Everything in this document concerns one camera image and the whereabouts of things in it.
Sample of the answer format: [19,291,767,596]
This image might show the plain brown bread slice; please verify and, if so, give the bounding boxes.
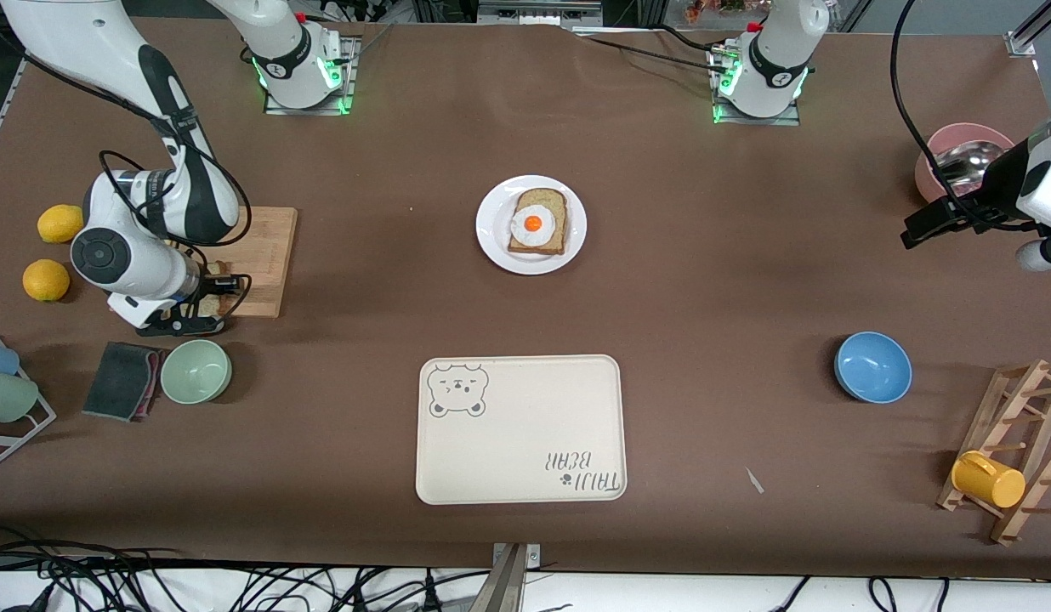
[194,262,230,319]

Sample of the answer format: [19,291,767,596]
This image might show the white round plate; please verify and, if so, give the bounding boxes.
[475,174,588,275]

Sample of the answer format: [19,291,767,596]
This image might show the fried egg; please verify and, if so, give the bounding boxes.
[510,204,558,248]

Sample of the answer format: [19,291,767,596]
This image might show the mint green bowl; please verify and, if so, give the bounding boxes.
[160,339,233,405]

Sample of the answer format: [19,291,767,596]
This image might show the wooden cutting board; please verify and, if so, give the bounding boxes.
[164,207,298,319]

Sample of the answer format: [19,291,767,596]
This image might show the metal scoop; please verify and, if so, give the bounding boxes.
[929,140,1011,190]

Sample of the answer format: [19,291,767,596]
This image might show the pink folded cloth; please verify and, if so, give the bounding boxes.
[139,348,165,417]

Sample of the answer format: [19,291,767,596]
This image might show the pink bowl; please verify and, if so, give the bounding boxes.
[914,122,1015,203]

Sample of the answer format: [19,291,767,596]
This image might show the dark grey folded cloth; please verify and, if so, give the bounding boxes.
[82,342,156,422]

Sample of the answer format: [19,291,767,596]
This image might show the yellow lemon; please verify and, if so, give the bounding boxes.
[22,258,71,303]
[37,204,86,245]

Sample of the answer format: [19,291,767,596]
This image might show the pale green cup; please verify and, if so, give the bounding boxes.
[0,371,40,423]

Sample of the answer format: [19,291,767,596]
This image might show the blue bowl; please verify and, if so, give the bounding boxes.
[834,331,913,404]

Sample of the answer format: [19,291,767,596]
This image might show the wooden cup rack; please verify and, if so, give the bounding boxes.
[936,359,1051,546]

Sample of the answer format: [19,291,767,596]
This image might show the yellow cup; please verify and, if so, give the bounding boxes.
[951,450,1026,509]

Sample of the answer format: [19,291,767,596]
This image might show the cream tray with bear print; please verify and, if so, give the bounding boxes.
[415,354,628,506]

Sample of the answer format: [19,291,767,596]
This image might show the grey metal equipment box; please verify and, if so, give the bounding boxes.
[477,0,605,26]

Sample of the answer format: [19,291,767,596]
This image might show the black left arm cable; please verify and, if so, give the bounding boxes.
[889,0,1051,235]

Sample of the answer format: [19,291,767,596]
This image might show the white wire rack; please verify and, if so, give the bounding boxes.
[0,333,57,469]

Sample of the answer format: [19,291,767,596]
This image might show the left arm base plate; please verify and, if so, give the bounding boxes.
[708,47,801,127]

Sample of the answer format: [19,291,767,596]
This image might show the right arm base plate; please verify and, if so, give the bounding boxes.
[264,36,361,116]

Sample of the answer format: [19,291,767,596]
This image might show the black cable bundle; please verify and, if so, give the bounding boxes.
[0,527,577,612]

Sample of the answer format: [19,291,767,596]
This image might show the black base power cables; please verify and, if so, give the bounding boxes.
[568,24,741,73]

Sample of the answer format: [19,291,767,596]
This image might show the aluminium profile post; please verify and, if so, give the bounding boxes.
[479,542,542,612]

